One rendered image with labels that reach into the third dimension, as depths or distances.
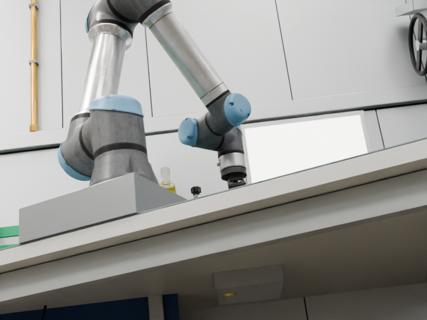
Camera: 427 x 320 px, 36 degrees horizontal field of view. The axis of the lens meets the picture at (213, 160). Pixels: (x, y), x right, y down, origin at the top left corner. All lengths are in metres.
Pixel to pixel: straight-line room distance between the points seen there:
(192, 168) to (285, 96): 0.43
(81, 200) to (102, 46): 0.51
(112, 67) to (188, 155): 0.65
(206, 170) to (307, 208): 1.08
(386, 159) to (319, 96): 1.28
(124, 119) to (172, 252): 0.33
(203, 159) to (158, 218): 1.01
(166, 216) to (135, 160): 0.20
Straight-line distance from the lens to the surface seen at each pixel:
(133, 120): 1.43
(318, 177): 1.13
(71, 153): 1.54
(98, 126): 1.43
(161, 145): 2.26
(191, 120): 1.74
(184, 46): 1.67
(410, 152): 1.10
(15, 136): 2.41
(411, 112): 2.39
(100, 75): 1.65
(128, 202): 1.27
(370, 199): 1.14
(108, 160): 1.38
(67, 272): 1.38
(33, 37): 2.59
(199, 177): 2.20
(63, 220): 1.35
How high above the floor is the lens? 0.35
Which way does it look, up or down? 23 degrees up
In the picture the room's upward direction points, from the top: 7 degrees counter-clockwise
